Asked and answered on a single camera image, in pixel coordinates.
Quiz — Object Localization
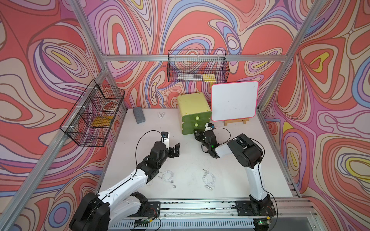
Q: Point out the green drawer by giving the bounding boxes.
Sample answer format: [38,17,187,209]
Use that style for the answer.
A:
[182,128,199,135]
[182,118,210,130]
[182,111,212,123]

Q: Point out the white earphones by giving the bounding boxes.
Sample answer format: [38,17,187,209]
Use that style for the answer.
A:
[202,169,216,191]
[159,170,176,188]

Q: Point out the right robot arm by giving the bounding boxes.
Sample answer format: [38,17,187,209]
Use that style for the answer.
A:
[194,130,271,215]

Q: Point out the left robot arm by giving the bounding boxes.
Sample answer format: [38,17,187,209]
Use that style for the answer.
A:
[69,141,181,231]

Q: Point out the yellow green drawer cabinet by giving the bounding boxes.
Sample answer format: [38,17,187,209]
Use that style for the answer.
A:
[177,92,211,116]

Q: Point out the wooden easel stand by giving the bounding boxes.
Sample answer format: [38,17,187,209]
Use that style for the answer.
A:
[224,118,250,126]

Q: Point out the grey sponge block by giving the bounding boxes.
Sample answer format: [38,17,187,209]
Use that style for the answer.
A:
[133,107,145,124]

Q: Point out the pink framed whiteboard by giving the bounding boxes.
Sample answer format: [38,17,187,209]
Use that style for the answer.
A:
[211,81,258,121]

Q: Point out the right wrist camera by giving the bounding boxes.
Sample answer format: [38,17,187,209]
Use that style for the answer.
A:
[204,123,215,131]

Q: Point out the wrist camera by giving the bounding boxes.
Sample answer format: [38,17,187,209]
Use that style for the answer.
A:
[161,131,170,149]
[204,123,215,131]

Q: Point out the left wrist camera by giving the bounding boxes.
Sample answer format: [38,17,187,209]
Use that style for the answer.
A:
[161,131,170,149]

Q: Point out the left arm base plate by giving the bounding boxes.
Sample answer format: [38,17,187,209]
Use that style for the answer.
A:
[129,201,161,218]

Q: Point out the back black wire basket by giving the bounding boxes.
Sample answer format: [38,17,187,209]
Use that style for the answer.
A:
[167,48,230,84]

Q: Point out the black wire basket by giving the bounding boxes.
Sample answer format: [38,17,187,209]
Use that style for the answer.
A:
[167,48,230,84]
[59,80,125,147]

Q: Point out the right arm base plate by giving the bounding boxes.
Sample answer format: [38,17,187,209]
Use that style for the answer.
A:
[235,200,277,217]

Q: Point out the left black wire basket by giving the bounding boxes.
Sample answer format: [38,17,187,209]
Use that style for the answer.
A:
[59,80,125,147]

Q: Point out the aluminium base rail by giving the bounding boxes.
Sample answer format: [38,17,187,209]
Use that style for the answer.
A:
[108,197,325,231]

